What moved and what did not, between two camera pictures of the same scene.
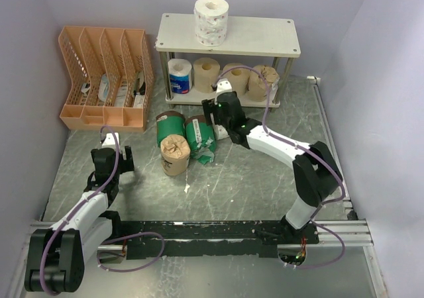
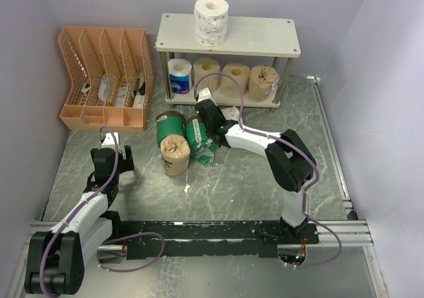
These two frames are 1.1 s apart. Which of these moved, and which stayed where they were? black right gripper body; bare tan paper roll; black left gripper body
Moved: black right gripper body
Stayed: bare tan paper roll; black left gripper body
